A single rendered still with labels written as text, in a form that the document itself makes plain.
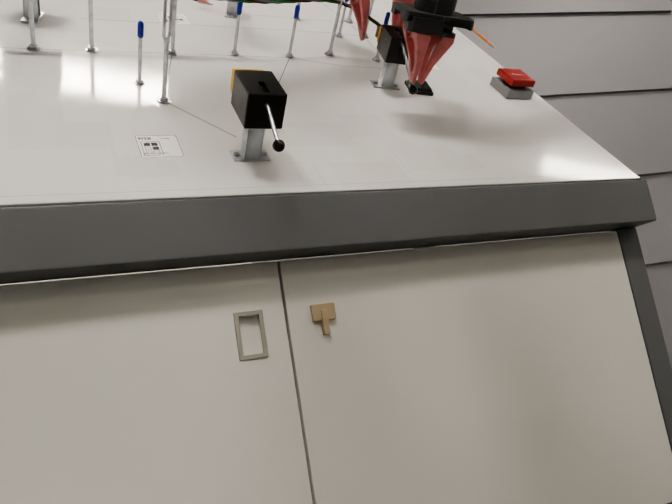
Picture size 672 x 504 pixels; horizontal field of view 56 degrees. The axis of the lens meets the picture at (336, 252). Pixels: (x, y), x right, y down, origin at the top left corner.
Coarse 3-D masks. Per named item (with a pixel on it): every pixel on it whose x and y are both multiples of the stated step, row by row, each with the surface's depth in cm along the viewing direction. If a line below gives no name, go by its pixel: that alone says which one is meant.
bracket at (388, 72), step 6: (384, 66) 102; (390, 66) 101; (396, 66) 101; (384, 72) 101; (390, 72) 101; (396, 72) 102; (384, 78) 102; (390, 78) 102; (372, 84) 103; (378, 84) 103; (384, 84) 103; (390, 84) 103; (396, 84) 104
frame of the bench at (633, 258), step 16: (624, 240) 97; (624, 256) 96; (640, 256) 97; (640, 272) 97; (640, 288) 96; (640, 304) 95; (640, 320) 94; (656, 320) 96; (656, 336) 95; (656, 352) 94; (656, 368) 93; (656, 384) 93
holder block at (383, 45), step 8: (384, 24) 100; (384, 32) 99; (392, 32) 98; (400, 32) 99; (384, 40) 99; (392, 40) 96; (400, 40) 96; (384, 48) 99; (392, 48) 97; (400, 48) 98; (384, 56) 98; (392, 56) 98; (400, 56) 98
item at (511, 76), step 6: (498, 72) 112; (504, 72) 111; (510, 72) 112; (516, 72) 112; (522, 72) 113; (504, 78) 111; (510, 78) 110; (516, 78) 110; (522, 78) 110; (528, 78) 111; (510, 84) 110; (516, 84) 110; (522, 84) 110; (528, 84) 111
